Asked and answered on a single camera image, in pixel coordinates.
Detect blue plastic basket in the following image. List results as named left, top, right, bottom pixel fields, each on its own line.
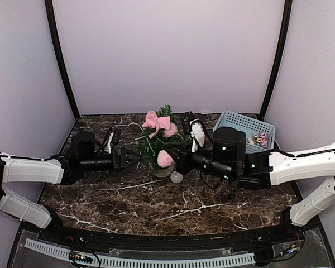
left=213, top=110, right=276, bottom=154

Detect small green christmas tree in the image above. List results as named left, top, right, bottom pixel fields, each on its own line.
left=136, top=104, right=188, bottom=174

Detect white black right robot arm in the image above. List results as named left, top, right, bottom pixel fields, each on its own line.
left=165, top=127, right=335, bottom=242

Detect pink fabric bow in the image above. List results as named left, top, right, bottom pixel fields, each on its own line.
left=142, top=111, right=171, bottom=139

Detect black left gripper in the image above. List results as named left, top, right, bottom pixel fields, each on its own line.
left=81, top=147, right=143, bottom=173

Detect right black frame post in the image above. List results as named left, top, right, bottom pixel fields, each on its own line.
left=258, top=0, right=293, bottom=121

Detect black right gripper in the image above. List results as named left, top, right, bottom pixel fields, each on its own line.
left=164, top=138, right=235, bottom=181

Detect pink silver bell ornaments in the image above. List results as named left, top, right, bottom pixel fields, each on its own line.
left=246, top=132, right=269, bottom=148

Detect white ball fairy light string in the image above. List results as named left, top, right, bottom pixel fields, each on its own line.
left=138, top=131, right=190, bottom=184

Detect pink pompom ornament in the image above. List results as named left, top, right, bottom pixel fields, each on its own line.
left=157, top=150, right=175, bottom=168
left=164, top=123, right=178, bottom=138

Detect black frame post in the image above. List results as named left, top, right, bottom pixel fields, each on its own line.
left=44, top=0, right=80, bottom=121
left=258, top=0, right=293, bottom=121

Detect black front rail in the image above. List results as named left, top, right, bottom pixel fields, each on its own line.
left=39, top=226, right=306, bottom=252

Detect perforated cable duct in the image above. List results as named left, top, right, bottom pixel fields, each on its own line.
left=23, top=238, right=255, bottom=268

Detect left black frame post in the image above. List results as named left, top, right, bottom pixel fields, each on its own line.
left=44, top=0, right=80, bottom=121

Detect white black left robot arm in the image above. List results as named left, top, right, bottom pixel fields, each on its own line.
left=0, top=130, right=141, bottom=243

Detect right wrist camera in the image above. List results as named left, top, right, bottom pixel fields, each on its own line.
left=181, top=112, right=205, bottom=153

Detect white tree pot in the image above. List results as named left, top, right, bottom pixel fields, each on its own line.
left=154, top=165, right=175, bottom=178

